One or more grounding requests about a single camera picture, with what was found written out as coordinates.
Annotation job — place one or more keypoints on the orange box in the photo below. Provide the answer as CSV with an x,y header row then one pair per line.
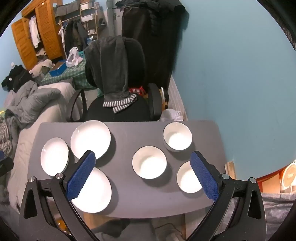
x,y
270,184

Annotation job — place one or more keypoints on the wooden plank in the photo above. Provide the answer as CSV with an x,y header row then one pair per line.
x,y
230,170

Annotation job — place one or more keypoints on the white round appliance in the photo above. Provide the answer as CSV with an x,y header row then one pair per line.
x,y
289,176

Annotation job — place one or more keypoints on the white plate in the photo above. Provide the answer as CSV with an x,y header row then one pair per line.
x,y
54,155
97,192
90,139

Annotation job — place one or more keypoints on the white hanging shirt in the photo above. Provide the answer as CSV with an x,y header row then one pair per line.
x,y
34,32

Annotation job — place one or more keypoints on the wooden wardrobe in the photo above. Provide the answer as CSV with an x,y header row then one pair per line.
x,y
49,34

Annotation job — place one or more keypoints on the white bowl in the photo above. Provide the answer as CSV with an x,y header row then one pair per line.
x,y
177,136
149,162
187,178

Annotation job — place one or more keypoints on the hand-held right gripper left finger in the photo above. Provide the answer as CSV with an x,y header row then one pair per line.
x,y
81,176

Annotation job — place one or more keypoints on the red orange bag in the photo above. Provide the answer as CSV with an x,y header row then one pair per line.
x,y
136,90

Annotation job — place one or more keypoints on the blue box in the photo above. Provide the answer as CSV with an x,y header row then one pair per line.
x,y
57,69

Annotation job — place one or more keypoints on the green checkered cloth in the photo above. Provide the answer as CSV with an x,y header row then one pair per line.
x,y
69,74

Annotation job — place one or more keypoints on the beige clothes pile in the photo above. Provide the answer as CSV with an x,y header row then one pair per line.
x,y
40,68

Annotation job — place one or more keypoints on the black office chair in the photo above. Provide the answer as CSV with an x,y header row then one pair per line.
x,y
129,109

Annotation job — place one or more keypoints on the crumpled white plastic bag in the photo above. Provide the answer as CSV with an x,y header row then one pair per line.
x,y
172,114

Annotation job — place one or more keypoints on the striped grey white knit cloth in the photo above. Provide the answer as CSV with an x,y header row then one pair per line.
x,y
120,104

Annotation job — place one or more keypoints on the grey hoodie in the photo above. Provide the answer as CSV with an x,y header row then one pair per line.
x,y
111,64

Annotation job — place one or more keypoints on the grey puffer jacket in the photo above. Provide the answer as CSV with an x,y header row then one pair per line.
x,y
27,99

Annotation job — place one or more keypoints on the grey tarp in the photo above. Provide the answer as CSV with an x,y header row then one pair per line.
x,y
277,208

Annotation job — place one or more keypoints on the black hanging coat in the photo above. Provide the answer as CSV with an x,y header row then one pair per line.
x,y
152,34

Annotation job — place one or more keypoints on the black clothes pile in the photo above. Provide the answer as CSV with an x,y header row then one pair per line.
x,y
16,77

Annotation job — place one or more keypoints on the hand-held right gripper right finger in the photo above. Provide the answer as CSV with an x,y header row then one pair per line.
x,y
204,176

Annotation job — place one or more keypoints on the dark clothes on rack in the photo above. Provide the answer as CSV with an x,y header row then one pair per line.
x,y
75,32

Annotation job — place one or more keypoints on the white shelf unit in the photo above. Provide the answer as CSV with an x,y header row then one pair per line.
x,y
89,17

